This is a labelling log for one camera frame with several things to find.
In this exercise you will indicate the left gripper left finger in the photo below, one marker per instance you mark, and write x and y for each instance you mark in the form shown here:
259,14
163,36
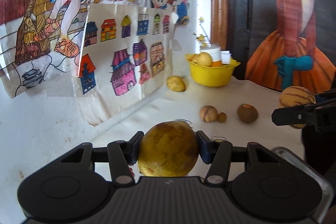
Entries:
122,154

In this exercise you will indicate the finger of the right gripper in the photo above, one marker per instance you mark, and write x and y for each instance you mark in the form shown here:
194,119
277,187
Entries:
319,114

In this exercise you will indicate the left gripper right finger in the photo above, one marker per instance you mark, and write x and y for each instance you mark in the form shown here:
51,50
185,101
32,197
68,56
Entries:
216,154

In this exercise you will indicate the striped pepino melon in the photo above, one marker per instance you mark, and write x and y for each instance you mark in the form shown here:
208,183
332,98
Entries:
295,96

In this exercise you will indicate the large yellow spotted fruit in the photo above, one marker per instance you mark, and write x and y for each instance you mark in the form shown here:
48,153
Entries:
168,149

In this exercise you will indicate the small olive round fruit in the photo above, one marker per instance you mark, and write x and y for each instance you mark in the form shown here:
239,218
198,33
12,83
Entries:
222,117

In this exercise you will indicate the pale striped round fruit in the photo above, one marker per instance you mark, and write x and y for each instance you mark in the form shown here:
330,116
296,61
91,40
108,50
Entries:
208,114

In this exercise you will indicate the white printed cloth mat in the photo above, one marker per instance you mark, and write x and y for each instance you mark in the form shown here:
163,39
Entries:
170,106

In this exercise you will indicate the brown kiwi with sticker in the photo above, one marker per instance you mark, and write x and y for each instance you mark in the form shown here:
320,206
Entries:
247,113

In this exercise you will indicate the yellow plastic bowl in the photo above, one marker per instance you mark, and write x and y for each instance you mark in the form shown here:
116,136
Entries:
211,76

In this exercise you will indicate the yellow fruit near bowl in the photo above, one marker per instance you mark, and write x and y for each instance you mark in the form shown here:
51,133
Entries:
176,84

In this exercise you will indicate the orange fruit in bowl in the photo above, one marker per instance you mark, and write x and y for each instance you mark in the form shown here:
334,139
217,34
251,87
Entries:
216,64

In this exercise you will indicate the yellow fruit in bowl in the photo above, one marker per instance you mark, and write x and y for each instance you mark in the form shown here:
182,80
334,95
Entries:
202,59

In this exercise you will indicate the metal tray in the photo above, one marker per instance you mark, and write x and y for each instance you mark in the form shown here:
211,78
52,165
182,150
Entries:
326,187

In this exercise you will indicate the white folded paper in bowl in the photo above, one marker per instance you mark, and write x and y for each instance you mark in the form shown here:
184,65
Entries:
225,57

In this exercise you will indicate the houses drawing paper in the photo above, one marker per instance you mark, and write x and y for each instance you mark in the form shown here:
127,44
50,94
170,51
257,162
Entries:
126,55

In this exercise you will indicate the white jar with flowers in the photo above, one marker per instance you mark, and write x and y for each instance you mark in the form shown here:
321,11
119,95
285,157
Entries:
213,49

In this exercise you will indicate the orange dress woman poster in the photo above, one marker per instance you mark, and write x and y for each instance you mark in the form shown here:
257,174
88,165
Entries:
289,55

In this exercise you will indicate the boy with fan drawing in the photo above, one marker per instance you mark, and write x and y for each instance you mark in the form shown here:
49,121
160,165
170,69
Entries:
52,16

